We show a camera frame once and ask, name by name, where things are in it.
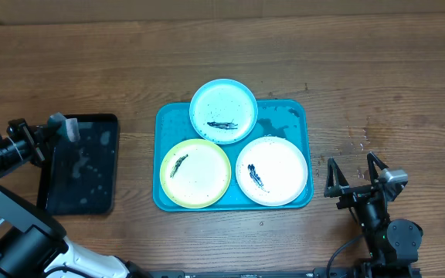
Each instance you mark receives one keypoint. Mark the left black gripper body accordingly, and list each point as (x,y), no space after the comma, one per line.
(36,147)

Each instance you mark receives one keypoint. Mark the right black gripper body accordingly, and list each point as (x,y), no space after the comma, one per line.
(355,195)

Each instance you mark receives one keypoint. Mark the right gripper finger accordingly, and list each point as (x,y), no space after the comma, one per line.
(374,163)
(336,183)

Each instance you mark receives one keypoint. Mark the light blue plate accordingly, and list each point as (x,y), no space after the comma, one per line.
(223,111)

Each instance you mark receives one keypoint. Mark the yellow-green plate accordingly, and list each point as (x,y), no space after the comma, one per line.
(195,173)

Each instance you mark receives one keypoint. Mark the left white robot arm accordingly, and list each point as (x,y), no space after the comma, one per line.
(32,242)

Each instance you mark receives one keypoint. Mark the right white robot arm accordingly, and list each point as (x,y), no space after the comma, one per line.
(392,244)

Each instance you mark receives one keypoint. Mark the black rectangular water tray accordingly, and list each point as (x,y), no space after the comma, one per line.
(81,176)

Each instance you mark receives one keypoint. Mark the teal plastic serving tray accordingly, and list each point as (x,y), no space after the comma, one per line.
(279,118)

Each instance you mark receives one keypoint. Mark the white plate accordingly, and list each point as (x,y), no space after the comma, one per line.
(271,171)

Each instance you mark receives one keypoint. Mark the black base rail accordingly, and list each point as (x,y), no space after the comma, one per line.
(319,272)

